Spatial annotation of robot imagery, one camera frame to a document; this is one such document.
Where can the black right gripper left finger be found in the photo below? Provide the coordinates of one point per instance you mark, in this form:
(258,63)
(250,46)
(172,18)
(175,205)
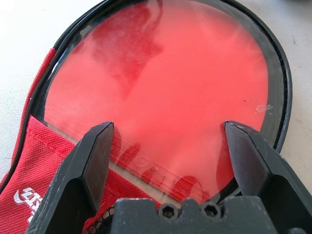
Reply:
(73,170)

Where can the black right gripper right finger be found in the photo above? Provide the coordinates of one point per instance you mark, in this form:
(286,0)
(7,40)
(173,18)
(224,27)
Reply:
(258,165)

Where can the red black paddle case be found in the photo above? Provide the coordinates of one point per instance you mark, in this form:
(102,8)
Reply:
(36,146)

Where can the red ping-pong paddle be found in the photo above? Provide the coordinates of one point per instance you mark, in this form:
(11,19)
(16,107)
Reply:
(170,85)

